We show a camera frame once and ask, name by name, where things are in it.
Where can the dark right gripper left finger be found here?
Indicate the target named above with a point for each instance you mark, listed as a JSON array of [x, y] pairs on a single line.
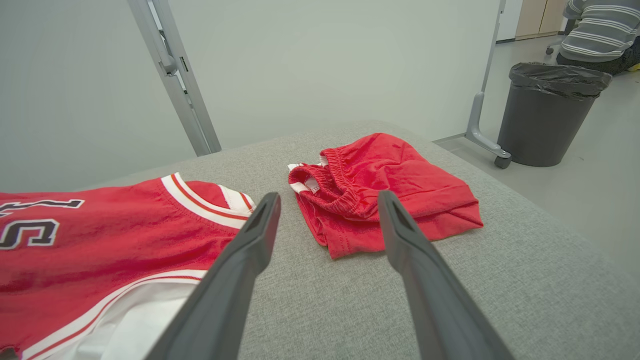
[[235, 280]]

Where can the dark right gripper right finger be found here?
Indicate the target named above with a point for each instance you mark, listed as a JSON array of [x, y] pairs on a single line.
[[425, 280]]

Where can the red basketball shorts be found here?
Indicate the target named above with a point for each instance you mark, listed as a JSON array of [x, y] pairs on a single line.
[[400, 175]]

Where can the red white-sleeved basketball jersey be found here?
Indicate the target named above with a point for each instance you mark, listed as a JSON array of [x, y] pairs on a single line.
[[100, 240]]

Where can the grey partition foot with caster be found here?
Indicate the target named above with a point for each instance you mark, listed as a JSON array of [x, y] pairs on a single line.
[[477, 115]]

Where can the dark grey trash bin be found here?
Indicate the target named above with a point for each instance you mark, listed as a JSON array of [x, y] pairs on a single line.
[[542, 130]]

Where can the black bin liner bag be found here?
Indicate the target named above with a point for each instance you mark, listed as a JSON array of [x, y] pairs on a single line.
[[560, 80]]

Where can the beige wooden cabinet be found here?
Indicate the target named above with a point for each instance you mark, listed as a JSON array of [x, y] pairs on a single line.
[[531, 17]]

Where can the person in striped shirt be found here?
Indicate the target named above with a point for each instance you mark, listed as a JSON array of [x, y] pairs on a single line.
[[600, 30]]

